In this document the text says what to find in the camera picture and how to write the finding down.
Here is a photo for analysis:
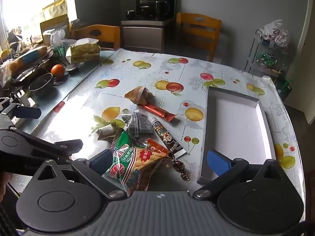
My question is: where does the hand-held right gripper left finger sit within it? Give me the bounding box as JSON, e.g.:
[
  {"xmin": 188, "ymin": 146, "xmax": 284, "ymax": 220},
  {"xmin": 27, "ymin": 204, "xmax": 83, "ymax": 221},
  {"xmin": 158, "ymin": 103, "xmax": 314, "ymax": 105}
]
[{"xmin": 32, "ymin": 149, "xmax": 129, "ymax": 199}]

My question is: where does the orange biscuit packet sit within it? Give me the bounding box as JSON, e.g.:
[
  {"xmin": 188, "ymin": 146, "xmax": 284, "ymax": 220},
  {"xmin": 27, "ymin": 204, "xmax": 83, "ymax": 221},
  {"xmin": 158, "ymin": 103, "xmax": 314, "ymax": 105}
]
[{"xmin": 123, "ymin": 138, "xmax": 178, "ymax": 193}]

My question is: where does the green and red snack bag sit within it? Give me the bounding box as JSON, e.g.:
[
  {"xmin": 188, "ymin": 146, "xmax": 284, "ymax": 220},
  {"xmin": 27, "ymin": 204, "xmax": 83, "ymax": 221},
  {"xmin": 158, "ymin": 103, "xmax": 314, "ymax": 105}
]
[{"xmin": 102, "ymin": 128, "xmax": 138, "ymax": 190}]

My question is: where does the white plastic bag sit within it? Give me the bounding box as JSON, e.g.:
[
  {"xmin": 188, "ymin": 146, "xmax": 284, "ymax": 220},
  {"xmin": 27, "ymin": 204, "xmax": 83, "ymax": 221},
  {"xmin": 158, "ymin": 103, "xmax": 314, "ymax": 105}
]
[{"xmin": 260, "ymin": 20, "xmax": 290, "ymax": 48}]

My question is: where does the brown pastry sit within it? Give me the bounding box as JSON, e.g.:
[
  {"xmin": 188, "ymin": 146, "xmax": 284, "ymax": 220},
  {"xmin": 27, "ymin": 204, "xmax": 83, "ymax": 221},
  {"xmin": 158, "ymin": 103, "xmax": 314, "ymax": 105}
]
[{"xmin": 125, "ymin": 86, "xmax": 155, "ymax": 105}]

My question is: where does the white power strip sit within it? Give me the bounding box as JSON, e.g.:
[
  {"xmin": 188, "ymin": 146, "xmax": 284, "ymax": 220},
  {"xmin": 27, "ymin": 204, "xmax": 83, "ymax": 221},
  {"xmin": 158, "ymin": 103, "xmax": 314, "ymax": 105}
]
[{"xmin": 9, "ymin": 88, "xmax": 39, "ymax": 109}]

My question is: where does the pile of green candy packets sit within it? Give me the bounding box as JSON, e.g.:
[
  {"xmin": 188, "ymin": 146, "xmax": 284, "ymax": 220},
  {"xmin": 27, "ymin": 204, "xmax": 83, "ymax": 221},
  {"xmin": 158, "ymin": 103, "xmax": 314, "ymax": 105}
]
[{"xmin": 255, "ymin": 52, "xmax": 276, "ymax": 67}]

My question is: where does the grey cabinet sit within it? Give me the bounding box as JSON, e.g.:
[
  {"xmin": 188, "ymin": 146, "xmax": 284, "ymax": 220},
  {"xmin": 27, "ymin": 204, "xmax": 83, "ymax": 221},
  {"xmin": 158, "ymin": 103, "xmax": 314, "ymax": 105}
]
[{"xmin": 120, "ymin": 19, "xmax": 177, "ymax": 54}]

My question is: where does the black and white snack packet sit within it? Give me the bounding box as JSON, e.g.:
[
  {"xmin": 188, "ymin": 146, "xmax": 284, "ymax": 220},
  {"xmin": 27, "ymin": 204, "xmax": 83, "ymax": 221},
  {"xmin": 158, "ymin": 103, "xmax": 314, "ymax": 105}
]
[{"xmin": 120, "ymin": 112, "xmax": 153, "ymax": 141}]

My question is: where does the metal storage cart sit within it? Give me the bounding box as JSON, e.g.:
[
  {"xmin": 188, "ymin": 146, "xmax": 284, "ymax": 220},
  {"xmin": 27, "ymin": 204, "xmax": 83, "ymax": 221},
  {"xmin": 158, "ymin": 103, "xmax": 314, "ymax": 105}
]
[{"xmin": 245, "ymin": 29, "xmax": 290, "ymax": 80}]

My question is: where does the orange foil snack bar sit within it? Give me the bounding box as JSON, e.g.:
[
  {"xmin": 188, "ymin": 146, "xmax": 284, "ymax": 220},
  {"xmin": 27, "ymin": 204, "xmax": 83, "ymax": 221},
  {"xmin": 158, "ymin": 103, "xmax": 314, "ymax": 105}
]
[{"xmin": 141, "ymin": 104, "xmax": 177, "ymax": 123}]

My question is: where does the small beige snack packet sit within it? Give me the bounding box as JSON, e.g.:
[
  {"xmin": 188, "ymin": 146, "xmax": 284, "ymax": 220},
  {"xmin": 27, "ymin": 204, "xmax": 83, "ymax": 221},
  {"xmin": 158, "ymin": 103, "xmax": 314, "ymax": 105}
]
[{"xmin": 95, "ymin": 125, "xmax": 120, "ymax": 141}]

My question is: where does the brown foil candy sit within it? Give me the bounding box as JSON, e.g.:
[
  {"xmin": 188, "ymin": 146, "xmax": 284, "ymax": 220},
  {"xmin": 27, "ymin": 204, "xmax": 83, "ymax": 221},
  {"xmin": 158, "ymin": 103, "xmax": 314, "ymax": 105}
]
[{"xmin": 172, "ymin": 157, "xmax": 190, "ymax": 182}]

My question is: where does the yellow tissue pack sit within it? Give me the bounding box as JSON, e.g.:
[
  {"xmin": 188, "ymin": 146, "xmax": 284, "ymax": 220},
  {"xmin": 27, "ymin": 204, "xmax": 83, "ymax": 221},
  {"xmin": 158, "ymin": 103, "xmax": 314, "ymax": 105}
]
[{"xmin": 66, "ymin": 38, "xmax": 101, "ymax": 64}]

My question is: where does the orange fruit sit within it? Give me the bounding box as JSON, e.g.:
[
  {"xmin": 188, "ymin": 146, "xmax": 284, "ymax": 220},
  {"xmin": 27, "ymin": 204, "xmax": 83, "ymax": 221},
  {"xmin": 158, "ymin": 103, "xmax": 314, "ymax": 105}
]
[{"xmin": 51, "ymin": 64, "xmax": 65, "ymax": 76}]

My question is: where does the yellow paper bag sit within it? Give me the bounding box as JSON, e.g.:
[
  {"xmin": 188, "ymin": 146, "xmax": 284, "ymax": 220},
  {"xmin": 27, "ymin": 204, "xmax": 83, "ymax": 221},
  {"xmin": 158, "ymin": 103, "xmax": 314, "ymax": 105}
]
[{"xmin": 42, "ymin": 0, "xmax": 68, "ymax": 21}]

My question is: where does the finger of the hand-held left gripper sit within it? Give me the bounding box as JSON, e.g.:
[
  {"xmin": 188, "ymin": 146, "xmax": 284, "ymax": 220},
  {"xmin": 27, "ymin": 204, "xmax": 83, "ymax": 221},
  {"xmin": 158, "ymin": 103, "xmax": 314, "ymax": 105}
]
[
  {"xmin": 46, "ymin": 139, "xmax": 83, "ymax": 156},
  {"xmin": 0, "ymin": 98, "xmax": 42, "ymax": 120}
]

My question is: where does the small black cup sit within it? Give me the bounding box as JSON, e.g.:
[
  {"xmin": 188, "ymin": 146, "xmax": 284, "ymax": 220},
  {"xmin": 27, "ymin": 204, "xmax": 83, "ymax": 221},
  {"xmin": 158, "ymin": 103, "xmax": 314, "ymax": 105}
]
[{"xmin": 65, "ymin": 64, "xmax": 80, "ymax": 76}]

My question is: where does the green shopping bag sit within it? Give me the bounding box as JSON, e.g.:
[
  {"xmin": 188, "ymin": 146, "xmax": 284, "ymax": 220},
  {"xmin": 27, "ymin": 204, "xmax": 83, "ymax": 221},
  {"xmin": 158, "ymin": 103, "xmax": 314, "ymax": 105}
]
[{"xmin": 274, "ymin": 78, "xmax": 293, "ymax": 102}]

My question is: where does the fruit printed tablecloth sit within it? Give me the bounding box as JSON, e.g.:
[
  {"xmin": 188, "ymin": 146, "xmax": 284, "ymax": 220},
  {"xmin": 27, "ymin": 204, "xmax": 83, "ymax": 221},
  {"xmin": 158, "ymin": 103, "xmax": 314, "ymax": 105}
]
[{"xmin": 13, "ymin": 48, "xmax": 307, "ymax": 203}]

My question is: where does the black oven on cabinet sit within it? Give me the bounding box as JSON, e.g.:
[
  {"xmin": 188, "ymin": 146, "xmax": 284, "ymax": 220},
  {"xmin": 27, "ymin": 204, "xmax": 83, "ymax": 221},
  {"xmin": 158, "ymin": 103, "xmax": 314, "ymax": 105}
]
[{"xmin": 135, "ymin": 0, "xmax": 177, "ymax": 21}]

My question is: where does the plastic bottle green label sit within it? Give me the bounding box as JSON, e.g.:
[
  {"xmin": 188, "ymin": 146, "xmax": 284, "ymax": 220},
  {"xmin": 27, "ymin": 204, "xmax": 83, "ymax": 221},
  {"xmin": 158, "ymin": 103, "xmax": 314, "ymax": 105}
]
[{"xmin": 50, "ymin": 29, "xmax": 66, "ymax": 60}]

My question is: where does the dark metal bowl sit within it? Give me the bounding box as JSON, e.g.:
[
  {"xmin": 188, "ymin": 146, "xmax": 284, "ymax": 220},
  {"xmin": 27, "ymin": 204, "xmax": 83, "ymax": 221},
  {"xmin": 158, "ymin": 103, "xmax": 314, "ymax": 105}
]
[{"xmin": 29, "ymin": 73, "xmax": 55, "ymax": 93}]

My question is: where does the yellow wooden chair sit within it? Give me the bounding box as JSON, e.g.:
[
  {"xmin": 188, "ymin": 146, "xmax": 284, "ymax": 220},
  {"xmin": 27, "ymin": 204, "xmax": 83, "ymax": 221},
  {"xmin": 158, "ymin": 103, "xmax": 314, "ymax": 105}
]
[
  {"xmin": 71, "ymin": 25, "xmax": 121, "ymax": 51},
  {"xmin": 176, "ymin": 12, "xmax": 222, "ymax": 62}
]

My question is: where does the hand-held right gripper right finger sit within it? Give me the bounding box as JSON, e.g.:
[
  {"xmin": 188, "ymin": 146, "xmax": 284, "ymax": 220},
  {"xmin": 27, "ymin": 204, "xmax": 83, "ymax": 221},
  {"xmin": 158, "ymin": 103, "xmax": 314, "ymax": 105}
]
[{"xmin": 193, "ymin": 149, "xmax": 289, "ymax": 200}]

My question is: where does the dark brown snack tube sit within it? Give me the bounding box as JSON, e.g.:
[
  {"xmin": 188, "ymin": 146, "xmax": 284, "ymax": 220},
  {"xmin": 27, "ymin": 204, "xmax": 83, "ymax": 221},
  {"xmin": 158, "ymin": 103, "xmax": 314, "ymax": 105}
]
[{"xmin": 148, "ymin": 117, "xmax": 187, "ymax": 158}]

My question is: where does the white shallow cardboard box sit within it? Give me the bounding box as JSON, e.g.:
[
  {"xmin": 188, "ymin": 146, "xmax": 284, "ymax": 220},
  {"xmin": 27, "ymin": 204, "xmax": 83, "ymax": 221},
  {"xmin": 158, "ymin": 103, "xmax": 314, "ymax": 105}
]
[{"xmin": 196, "ymin": 86, "xmax": 276, "ymax": 185}]

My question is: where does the blue orange striped bundle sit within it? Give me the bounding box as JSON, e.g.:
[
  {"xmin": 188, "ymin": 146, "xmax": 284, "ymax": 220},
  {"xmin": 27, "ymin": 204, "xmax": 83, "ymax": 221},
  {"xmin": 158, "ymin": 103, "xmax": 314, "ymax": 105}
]
[{"xmin": 0, "ymin": 45, "xmax": 49, "ymax": 79}]

